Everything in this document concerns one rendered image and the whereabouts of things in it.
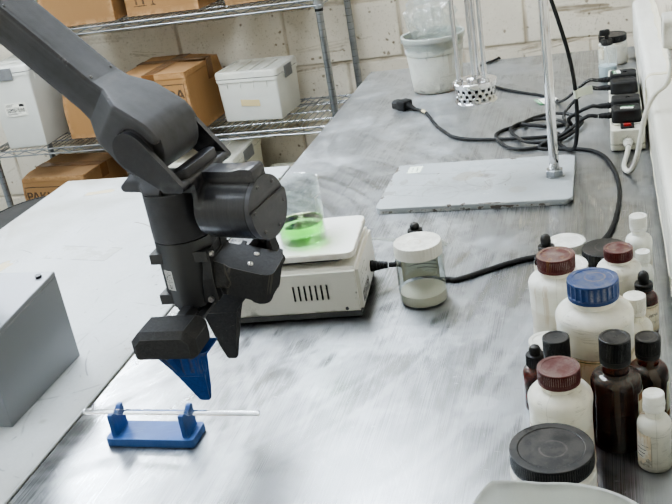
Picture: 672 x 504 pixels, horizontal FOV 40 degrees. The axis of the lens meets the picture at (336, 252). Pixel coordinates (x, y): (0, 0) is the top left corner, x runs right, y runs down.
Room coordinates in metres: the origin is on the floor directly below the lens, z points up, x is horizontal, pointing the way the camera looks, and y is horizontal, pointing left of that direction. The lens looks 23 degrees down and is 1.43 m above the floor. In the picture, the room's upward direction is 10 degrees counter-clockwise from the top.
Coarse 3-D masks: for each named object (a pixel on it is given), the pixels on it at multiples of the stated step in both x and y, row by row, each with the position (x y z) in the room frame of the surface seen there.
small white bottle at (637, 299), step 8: (624, 296) 0.80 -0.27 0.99; (632, 296) 0.80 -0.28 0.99; (640, 296) 0.79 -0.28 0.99; (632, 304) 0.79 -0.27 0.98; (640, 304) 0.79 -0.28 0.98; (640, 312) 0.79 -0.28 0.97; (640, 320) 0.79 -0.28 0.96; (648, 320) 0.79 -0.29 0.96; (640, 328) 0.78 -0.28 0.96; (648, 328) 0.78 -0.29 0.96
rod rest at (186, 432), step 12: (120, 408) 0.84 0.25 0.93; (192, 408) 0.82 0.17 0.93; (108, 420) 0.83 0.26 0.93; (120, 420) 0.84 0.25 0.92; (180, 420) 0.80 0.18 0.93; (192, 420) 0.82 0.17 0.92; (120, 432) 0.83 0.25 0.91; (132, 432) 0.83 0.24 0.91; (144, 432) 0.83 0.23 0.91; (156, 432) 0.82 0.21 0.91; (168, 432) 0.82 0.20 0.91; (180, 432) 0.81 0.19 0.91; (192, 432) 0.81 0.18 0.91; (108, 444) 0.83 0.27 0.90; (120, 444) 0.82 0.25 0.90; (132, 444) 0.82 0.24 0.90; (144, 444) 0.81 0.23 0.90; (156, 444) 0.81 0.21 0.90; (168, 444) 0.80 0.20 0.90; (180, 444) 0.80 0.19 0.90; (192, 444) 0.80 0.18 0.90
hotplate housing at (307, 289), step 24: (360, 240) 1.09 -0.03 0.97; (288, 264) 1.05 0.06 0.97; (312, 264) 1.04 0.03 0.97; (336, 264) 1.03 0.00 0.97; (360, 264) 1.03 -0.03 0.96; (384, 264) 1.09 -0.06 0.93; (288, 288) 1.03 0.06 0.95; (312, 288) 1.02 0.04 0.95; (336, 288) 1.02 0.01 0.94; (360, 288) 1.02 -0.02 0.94; (264, 312) 1.04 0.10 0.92; (288, 312) 1.03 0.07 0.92; (312, 312) 1.03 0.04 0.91; (336, 312) 1.02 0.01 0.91; (360, 312) 1.02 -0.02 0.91
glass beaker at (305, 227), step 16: (288, 176) 1.11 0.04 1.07; (304, 176) 1.10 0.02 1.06; (288, 192) 1.04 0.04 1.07; (304, 192) 1.05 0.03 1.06; (288, 208) 1.05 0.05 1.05; (304, 208) 1.05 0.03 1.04; (320, 208) 1.06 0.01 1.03; (288, 224) 1.05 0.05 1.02; (304, 224) 1.05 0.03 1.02; (320, 224) 1.06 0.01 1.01; (288, 240) 1.05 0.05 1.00; (304, 240) 1.05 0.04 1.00; (320, 240) 1.06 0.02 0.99
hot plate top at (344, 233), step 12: (348, 216) 1.14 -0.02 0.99; (360, 216) 1.13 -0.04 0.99; (336, 228) 1.10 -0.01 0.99; (348, 228) 1.09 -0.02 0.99; (360, 228) 1.09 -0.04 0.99; (336, 240) 1.06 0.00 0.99; (348, 240) 1.06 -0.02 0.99; (288, 252) 1.05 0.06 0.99; (300, 252) 1.04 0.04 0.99; (312, 252) 1.04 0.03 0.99; (324, 252) 1.03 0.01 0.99; (336, 252) 1.02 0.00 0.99; (348, 252) 1.02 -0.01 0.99
